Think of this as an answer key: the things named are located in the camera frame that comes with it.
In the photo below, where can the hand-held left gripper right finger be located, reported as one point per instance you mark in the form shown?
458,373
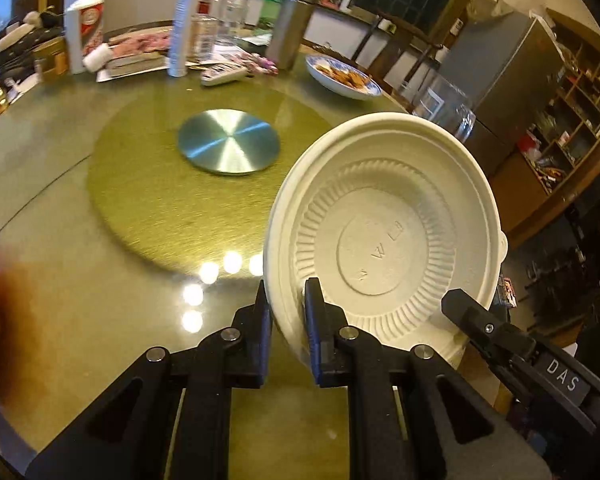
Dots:
314,330

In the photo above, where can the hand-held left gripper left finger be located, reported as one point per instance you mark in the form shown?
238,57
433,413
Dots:
263,340

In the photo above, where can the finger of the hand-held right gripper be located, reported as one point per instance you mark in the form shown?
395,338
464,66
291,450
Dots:
480,322

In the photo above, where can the ribbed white bowl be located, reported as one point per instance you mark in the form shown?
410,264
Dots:
380,220

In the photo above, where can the small card pack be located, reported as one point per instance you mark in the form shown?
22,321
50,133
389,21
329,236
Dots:
507,292

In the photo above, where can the round metal turntable disc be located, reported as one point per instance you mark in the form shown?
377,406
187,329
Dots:
228,141

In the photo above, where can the glass pitcher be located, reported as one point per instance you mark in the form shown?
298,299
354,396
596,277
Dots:
445,105

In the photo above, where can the wooden shelf unit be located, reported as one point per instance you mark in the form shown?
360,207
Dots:
575,110

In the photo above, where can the blue patterned plate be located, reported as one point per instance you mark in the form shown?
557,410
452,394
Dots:
350,94

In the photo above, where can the grey refrigerator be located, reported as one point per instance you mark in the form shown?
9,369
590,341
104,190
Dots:
505,80

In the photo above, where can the fried snacks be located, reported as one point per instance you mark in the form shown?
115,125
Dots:
350,77

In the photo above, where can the white remote control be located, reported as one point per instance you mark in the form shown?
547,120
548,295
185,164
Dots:
222,76

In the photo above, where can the pink wrapped candies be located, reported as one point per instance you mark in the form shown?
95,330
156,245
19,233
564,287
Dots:
260,63

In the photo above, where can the wooden chair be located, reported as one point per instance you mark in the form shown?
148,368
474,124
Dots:
405,45

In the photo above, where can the steel thermos flask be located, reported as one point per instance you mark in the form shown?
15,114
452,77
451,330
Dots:
290,30

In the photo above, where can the small glass bottle red cap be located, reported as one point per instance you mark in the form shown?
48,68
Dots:
203,35

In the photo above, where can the plastic bag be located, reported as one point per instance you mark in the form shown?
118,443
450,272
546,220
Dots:
490,9

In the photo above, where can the tray of meat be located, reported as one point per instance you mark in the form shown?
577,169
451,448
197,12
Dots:
140,45

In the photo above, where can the white tube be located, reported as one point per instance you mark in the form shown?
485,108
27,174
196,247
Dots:
180,30

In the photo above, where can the small white cup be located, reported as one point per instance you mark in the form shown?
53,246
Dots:
96,57

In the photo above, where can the clear bottle with black lid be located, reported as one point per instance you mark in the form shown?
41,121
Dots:
232,7

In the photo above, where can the white liquor bottle red label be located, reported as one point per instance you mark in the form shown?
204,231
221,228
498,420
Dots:
80,35

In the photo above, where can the dark jacket with fur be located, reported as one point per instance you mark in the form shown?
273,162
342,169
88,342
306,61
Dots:
20,40

